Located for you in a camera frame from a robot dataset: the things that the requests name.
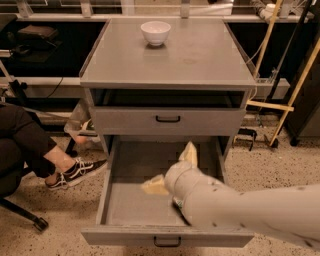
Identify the clear plastic bag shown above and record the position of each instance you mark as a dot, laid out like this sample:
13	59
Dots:
81	129

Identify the black drawer handle bottom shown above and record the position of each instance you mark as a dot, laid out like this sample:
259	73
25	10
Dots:
167	243

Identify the black and white sneaker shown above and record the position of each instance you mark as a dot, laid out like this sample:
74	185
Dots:
78	173

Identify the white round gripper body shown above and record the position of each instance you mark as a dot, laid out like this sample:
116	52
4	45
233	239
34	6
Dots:
175	177

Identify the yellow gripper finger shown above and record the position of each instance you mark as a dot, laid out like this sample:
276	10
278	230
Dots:
189	154
155	186

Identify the white bottle in background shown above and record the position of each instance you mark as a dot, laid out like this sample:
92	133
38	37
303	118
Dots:
267	12

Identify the white ceramic bowl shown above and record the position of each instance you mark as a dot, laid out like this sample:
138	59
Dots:
155	32

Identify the black box on shelf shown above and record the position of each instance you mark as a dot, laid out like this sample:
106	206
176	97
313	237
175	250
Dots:
38	34

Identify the black drawer handle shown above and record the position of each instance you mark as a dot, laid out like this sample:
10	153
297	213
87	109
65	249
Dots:
167	243
174	119

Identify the black drawer handle middle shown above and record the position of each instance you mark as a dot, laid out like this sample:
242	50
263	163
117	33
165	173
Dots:
174	119

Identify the black office chair base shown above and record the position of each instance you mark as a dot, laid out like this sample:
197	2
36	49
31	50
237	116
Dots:
39	223

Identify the grey drawer cabinet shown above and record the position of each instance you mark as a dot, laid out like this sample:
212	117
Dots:
198	66

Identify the seated person in black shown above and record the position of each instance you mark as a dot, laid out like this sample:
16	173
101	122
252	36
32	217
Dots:
23	140

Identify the open grey bottom drawer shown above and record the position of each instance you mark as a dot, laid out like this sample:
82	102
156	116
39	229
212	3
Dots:
127	216

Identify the closed grey middle drawer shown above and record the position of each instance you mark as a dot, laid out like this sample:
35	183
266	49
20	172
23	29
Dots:
141	121

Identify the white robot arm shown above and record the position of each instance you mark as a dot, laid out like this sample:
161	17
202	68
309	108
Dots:
290	214

